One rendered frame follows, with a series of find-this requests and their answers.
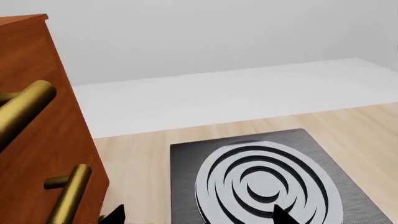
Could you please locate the white spiral stove burner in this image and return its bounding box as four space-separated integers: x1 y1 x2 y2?
194 139 344 224

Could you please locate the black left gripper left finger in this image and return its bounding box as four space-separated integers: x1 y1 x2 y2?
98 203 126 224

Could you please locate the short brass cabinet handle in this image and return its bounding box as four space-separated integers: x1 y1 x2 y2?
44 164 93 224

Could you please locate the grey metal stove plate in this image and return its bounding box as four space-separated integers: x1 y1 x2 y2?
169 128 393 224

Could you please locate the long brass cabinet handle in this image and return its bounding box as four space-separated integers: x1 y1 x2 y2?
0 80 57 150

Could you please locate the brown wooden cabinet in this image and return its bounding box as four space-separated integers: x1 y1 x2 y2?
0 13 110 224

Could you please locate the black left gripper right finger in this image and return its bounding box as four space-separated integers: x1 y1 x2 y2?
272 203 303 224

